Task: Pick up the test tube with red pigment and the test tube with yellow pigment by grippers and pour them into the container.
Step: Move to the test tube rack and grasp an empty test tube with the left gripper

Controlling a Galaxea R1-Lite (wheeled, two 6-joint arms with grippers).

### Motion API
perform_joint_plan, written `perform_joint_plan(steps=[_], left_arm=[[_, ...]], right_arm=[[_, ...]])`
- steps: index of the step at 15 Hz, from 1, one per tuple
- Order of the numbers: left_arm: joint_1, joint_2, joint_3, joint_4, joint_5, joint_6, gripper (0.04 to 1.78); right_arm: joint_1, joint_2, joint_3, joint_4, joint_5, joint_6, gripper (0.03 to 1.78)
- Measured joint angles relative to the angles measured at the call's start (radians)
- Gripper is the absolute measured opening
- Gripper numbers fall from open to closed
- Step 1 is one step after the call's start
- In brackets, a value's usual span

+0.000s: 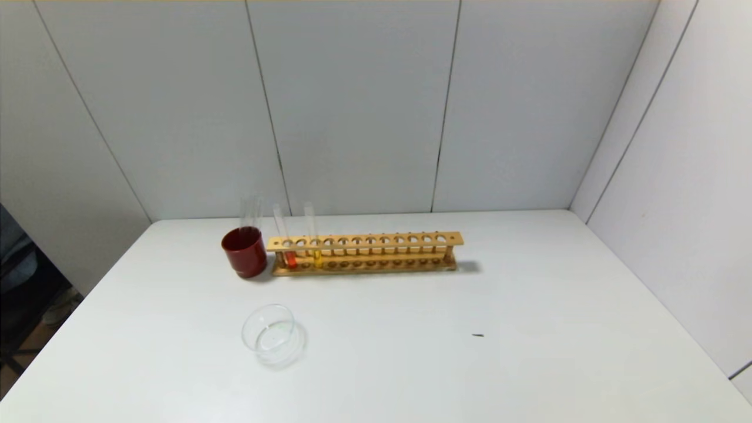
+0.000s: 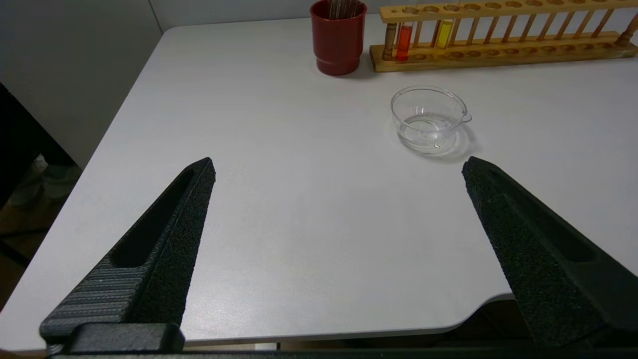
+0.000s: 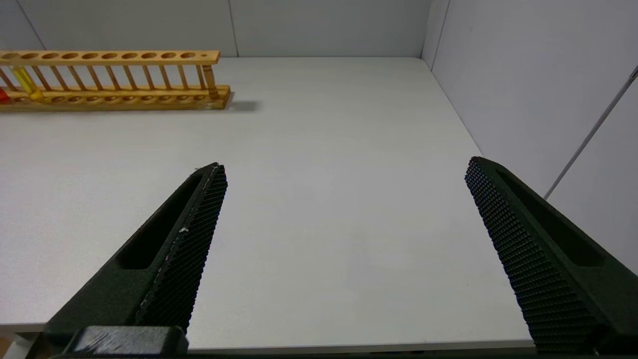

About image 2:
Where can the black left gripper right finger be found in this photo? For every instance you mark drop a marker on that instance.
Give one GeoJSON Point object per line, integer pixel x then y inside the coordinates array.
{"type": "Point", "coordinates": [538, 259]}

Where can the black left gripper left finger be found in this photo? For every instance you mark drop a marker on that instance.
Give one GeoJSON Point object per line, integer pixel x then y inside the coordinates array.
{"type": "Point", "coordinates": [174, 249]}

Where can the test tube with yellow pigment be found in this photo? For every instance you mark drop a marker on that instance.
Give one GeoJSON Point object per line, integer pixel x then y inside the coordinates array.
{"type": "Point", "coordinates": [444, 34]}

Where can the test tube with red pigment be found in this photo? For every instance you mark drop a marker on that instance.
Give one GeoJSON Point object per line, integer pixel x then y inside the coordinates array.
{"type": "Point", "coordinates": [404, 42]}

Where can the wooden test tube rack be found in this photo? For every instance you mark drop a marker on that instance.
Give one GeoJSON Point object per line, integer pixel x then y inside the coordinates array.
{"type": "Point", "coordinates": [498, 55]}

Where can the pale shoe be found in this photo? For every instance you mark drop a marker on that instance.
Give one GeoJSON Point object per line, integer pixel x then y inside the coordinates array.
{"type": "Point", "coordinates": [27, 182]}
{"type": "Point", "coordinates": [62, 182]}

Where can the clear glass bowl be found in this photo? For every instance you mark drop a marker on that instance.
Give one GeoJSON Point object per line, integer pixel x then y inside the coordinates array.
{"type": "Point", "coordinates": [428, 122]}

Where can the red plastic cup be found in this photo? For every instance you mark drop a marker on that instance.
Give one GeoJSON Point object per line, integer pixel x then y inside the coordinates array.
{"type": "Point", "coordinates": [339, 45]}

